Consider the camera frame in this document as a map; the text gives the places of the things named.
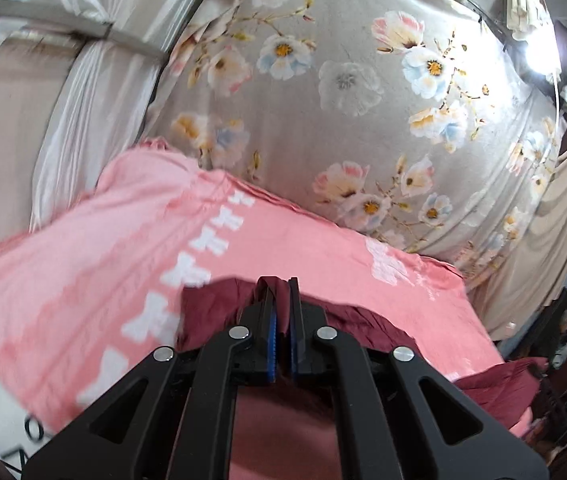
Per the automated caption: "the grey floral sheet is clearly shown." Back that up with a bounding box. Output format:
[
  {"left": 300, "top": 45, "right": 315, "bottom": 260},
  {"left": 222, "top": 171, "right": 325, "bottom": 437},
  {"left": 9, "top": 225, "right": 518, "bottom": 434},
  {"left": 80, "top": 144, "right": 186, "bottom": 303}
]
[{"left": 140, "top": 0, "right": 567, "bottom": 271}]

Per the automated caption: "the bright lamp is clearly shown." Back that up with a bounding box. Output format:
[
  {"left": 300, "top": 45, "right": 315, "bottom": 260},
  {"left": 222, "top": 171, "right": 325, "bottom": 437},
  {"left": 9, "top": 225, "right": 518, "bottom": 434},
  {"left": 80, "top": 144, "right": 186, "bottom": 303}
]
[{"left": 523, "top": 35, "right": 564, "bottom": 76}]

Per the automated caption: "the maroon puffer jacket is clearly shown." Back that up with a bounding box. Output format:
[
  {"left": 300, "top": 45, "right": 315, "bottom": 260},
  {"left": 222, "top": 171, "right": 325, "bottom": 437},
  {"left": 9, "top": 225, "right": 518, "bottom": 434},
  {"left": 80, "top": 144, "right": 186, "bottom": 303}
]
[{"left": 176, "top": 276, "right": 549, "bottom": 428}]

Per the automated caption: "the grey curtain strap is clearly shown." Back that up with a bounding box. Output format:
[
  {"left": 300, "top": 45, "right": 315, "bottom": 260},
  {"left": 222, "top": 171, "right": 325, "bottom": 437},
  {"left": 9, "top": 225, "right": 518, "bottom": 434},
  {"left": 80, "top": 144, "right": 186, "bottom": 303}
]
[{"left": 0, "top": 0, "right": 169, "bottom": 56}]

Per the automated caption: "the pink printed blanket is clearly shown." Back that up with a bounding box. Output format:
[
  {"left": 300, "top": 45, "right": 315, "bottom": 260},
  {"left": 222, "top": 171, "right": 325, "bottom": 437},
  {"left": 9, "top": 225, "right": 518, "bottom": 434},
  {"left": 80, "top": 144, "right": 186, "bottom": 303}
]
[{"left": 0, "top": 140, "right": 534, "bottom": 480}]

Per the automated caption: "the white satin curtain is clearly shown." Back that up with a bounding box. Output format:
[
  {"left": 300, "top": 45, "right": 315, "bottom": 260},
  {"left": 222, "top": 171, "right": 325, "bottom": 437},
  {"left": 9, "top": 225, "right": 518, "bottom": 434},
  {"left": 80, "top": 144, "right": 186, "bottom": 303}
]
[{"left": 0, "top": 0, "right": 229, "bottom": 261}]

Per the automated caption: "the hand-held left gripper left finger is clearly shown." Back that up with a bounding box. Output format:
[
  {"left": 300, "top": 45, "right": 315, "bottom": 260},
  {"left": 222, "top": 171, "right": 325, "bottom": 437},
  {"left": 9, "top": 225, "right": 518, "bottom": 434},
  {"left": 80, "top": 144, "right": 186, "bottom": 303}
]
[{"left": 22, "top": 276, "right": 278, "bottom": 480}]

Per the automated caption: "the white hanging cloth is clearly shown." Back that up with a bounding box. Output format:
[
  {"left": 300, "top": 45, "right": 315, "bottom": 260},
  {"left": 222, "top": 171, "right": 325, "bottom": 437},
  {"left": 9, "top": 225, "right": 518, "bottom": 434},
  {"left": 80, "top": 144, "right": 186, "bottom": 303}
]
[{"left": 503, "top": 0, "right": 549, "bottom": 41}]

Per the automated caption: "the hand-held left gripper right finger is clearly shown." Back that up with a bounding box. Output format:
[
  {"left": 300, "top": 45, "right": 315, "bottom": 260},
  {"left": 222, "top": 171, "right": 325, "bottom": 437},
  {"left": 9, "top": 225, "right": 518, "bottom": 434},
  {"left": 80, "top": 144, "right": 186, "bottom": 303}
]
[{"left": 288, "top": 277, "right": 550, "bottom": 480}]

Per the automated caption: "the beige cloth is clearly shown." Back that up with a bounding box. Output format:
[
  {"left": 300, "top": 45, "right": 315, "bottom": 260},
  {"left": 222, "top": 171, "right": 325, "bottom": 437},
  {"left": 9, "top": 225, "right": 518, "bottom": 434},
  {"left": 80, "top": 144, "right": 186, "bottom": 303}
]
[{"left": 468, "top": 137, "right": 567, "bottom": 343}]

